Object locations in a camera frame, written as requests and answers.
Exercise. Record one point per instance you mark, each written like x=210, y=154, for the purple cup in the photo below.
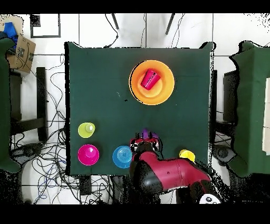
x=145, y=133

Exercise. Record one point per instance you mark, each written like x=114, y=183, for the large orange bowl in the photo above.
x=164, y=88

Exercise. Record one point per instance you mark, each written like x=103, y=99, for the red cup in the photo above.
x=150, y=79

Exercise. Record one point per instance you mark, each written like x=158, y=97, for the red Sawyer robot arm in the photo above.
x=175, y=171

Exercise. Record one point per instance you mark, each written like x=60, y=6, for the small blue bowl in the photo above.
x=121, y=157

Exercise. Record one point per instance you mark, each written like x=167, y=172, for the orange yellow cup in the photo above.
x=187, y=154

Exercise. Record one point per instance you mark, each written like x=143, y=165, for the small red bowl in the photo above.
x=88, y=155

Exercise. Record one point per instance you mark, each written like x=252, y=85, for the pale yellow translucent cup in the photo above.
x=84, y=131

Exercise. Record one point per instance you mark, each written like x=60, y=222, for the black power strip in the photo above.
x=85, y=186

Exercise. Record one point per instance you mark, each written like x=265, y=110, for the dark green tablecloth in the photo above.
x=95, y=84

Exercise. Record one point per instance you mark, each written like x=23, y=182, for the dark grey floor device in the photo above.
x=224, y=153

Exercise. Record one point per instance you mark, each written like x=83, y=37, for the black metal stand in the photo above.
x=41, y=95

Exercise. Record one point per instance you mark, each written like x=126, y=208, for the green covered side table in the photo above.
x=4, y=105
x=251, y=95

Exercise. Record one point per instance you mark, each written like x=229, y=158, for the black tripod leg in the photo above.
x=170, y=24
x=115, y=21

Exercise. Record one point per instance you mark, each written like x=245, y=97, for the black floor device with knob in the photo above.
x=27, y=151

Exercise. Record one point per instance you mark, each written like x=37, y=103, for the white boxes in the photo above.
x=267, y=118

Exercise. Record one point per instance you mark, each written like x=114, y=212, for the cardboard box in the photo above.
x=25, y=52

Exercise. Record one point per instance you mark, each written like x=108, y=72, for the flat cardboard sheet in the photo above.
x=18, y=21

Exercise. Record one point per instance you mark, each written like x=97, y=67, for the blue bag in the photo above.
x=9, y=28

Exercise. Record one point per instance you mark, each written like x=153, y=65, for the black square floor frame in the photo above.
x=45, y=36

